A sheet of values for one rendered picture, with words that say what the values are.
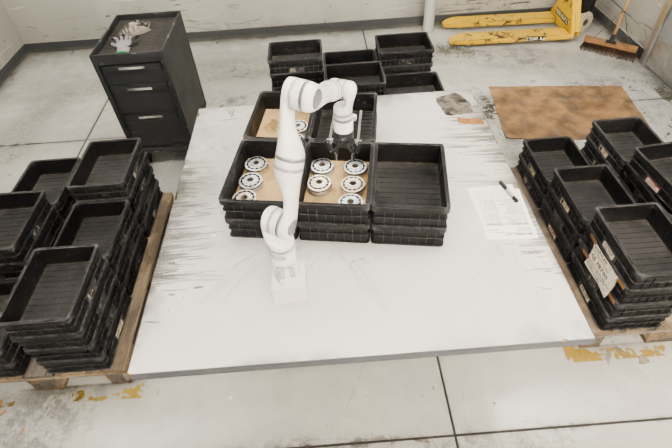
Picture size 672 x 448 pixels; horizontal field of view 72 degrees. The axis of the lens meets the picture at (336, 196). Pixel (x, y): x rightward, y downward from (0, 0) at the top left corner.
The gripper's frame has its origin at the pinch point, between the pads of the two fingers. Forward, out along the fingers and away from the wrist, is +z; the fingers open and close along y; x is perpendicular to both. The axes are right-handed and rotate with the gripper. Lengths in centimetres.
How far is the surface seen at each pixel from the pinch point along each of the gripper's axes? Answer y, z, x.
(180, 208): -76, 31, -5
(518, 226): 73, 30, -5
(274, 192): -30.1, 17.5, -4.6
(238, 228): -43, 24, -20
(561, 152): 126, 73, 101
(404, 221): 25.0, 15.7, -18.5
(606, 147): 143, 57, 87
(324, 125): -15, 18, 45
